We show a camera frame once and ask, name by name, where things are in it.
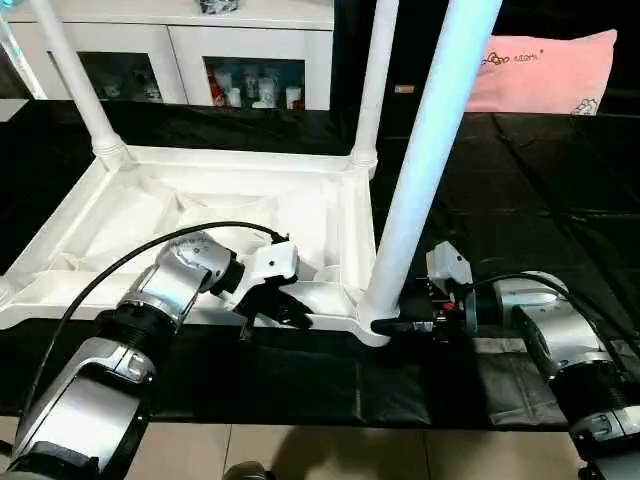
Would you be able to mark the black cabinet with gold label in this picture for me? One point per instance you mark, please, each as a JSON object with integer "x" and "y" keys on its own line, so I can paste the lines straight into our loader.
{"x": 430, "y": 40}

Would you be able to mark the white plastic table top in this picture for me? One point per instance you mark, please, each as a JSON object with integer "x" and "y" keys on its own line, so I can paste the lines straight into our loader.
{"x": 150, "y": 210}

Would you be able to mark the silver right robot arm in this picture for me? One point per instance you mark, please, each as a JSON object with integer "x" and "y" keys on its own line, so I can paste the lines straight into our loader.
{"x": 560, "y": 330}

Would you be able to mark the white plastic table leg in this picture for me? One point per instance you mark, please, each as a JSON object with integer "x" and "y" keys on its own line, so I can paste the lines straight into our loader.
{"x": 75, "y": 80}
{"x": 375, "y": 80}
{"x": 430, "y": 150}

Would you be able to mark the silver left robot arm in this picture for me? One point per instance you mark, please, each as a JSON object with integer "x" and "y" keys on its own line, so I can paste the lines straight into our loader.
{"x": 160, "y": 300}

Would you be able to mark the dark patterned ornament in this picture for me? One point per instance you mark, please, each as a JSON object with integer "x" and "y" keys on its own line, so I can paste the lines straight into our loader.
{"x": 218, "y": 4}

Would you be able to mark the black work mat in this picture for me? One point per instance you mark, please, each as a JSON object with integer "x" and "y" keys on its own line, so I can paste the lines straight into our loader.
{"x": 540, "y": 190}

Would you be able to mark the pink pillow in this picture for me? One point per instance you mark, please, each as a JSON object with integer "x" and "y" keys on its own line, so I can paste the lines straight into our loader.
{"x": 545, "y": 72}

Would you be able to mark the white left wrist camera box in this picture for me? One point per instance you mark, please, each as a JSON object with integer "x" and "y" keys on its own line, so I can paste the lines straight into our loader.
{"x": 272, "y": 262}

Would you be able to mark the white glass-door cabinet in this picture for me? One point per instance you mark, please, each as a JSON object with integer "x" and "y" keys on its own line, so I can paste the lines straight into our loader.
{"x": 150, "y": 40}

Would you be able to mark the white pole with cyan tip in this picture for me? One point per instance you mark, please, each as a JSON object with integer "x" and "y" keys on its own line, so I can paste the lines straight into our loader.
{"x": 22, "y": 60}

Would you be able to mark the red bottle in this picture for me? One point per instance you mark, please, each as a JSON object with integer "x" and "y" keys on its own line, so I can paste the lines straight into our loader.
{"x": 215, "y": 88}

